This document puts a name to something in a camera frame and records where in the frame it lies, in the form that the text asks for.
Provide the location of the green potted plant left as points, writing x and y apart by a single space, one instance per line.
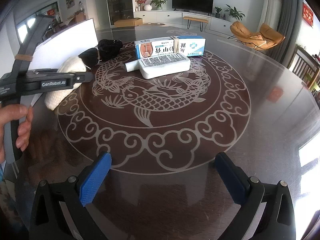
158 4

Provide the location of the grey curtain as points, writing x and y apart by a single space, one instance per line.
289 26

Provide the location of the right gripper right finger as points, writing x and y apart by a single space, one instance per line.
278 219

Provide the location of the red flower vase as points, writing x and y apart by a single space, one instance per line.
140 4

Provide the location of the wooden bench hairpin legs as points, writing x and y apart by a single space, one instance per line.
201 22

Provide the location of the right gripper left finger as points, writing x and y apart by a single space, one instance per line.
47 220

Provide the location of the black fuzzy cloth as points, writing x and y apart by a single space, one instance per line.
106 50

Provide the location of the black flat television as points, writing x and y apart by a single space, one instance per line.
205 6

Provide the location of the white text-printed box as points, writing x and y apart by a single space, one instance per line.
156 66

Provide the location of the green potted plant right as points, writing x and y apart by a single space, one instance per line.
234 14

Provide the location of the green potted plant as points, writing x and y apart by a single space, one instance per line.
158 4
234 14

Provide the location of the brown cardboard carton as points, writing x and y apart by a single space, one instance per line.
129 22

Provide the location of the orange lounge chair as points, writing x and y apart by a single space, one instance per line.
265 39

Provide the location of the blue white medicine box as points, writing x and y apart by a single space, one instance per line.
186 45

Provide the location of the white low tv cabinet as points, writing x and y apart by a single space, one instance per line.
185 20

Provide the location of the white cardboard sorting box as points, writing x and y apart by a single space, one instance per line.
71 50

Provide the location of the dark wooden chair right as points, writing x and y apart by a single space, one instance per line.
306 67

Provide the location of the left hand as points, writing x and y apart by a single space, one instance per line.
16 112

